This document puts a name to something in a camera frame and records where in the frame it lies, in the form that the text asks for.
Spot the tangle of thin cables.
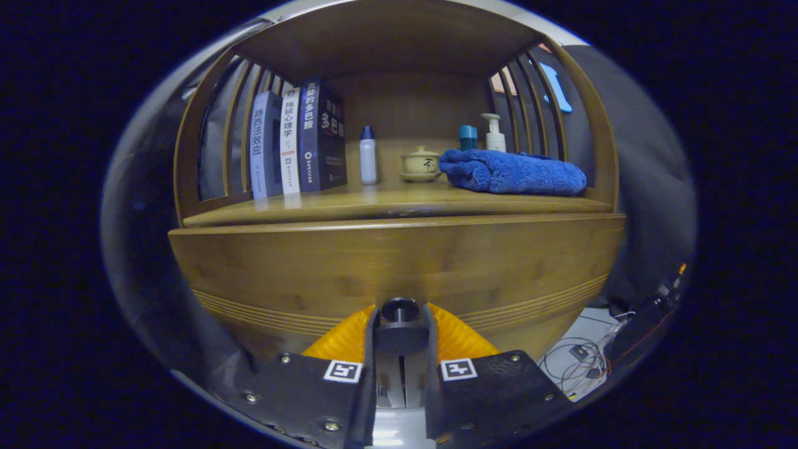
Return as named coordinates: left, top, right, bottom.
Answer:
left=539, top=309, right=637, bottom=397

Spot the beige lidded tea cup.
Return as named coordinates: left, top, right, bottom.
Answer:
left=399, top=145, right=443, bottom=183

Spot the pale blue book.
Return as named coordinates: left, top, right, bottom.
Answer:
left=249, top=91, right=284, bottom=200

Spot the wooden cabinet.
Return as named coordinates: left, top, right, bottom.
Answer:
left=168, top=0, right=627, bottom=369

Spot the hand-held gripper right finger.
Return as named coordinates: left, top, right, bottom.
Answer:
left=424, top=304, right=571, bottom=447

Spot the wooden drawer with black knob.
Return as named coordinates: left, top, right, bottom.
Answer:
left=168, top=213, right=626, bottom=362

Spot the dark blue book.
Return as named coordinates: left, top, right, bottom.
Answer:
left=297, top=77, right=348, bottom=193

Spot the white book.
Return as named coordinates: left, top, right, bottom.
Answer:
left=279, top=86, right=303, bottom=195

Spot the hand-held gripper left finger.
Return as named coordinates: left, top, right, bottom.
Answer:
left=231, top=304, right=382, bottom=449

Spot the wooden countertop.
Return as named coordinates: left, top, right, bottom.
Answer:
left=183, top=178, right=615, bottom=228

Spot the black orange device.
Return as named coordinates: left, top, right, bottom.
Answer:
left=608, top=262, right=688, bottom=362

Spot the white bottle with blue cap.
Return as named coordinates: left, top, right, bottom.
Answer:
left=360, top=126, right=378, bottom=186

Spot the white pump bottle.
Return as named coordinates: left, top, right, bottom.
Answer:
left=480, top=113, right=506, bottom=153

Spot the folded blue towel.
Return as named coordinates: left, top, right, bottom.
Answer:
left=439, top=148, right=587, bottom=197

